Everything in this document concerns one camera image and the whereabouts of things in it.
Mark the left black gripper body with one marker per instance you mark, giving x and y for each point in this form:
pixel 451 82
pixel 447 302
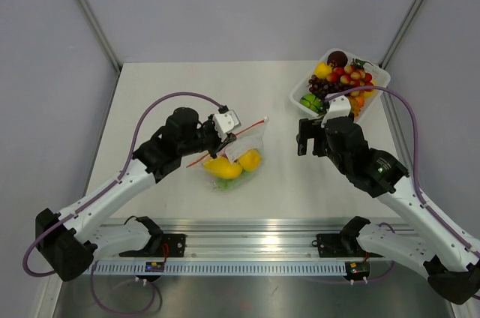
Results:
pixel 205 139

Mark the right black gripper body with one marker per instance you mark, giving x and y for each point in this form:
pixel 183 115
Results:
pixel 311 128

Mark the yellow mango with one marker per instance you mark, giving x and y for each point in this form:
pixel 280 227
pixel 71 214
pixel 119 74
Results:
pixel 222 168

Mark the clear zip bag orange zipper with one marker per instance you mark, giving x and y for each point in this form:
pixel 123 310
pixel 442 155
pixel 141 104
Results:
pixel 251 137

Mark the green cabbage-like vegetable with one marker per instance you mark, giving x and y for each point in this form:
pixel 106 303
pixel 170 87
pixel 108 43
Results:
pixel 224 184

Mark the yellow lemon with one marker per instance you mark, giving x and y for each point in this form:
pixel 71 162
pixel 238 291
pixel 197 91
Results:
pixel 250 160

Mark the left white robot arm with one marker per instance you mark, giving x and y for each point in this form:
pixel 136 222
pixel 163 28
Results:
pixel 72 239

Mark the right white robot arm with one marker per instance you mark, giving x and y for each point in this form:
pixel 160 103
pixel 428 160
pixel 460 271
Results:
pixel 446 258

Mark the green leafy orange vegetable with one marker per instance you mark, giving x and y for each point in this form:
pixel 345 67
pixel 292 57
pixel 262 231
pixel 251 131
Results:
pixel 356 103

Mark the strawberry cluster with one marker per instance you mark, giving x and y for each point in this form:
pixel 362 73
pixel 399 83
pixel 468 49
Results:
pixel 351 75

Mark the small yellow pear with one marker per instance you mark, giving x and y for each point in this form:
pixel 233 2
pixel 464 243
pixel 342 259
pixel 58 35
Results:
pixel 322 70

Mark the dark red plum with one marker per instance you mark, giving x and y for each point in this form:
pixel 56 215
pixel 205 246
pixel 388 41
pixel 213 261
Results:
pixel 337 59

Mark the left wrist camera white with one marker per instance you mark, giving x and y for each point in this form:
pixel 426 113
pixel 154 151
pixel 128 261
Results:
pixel 225 123

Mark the aluminium mounting rail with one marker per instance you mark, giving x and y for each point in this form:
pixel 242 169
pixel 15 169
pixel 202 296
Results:
pixel 251 239

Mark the left aluminium frame post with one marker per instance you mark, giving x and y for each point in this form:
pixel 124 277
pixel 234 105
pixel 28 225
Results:
pixel 101 38

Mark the aluminium frame post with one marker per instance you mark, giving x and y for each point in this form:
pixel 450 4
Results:
pixel 101 38
pixel 401 32

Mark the white slotted cable duct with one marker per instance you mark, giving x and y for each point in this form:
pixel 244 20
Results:
pixel 247 269

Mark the right aluminium frame post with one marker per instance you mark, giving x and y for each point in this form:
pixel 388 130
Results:
pixel 401 32

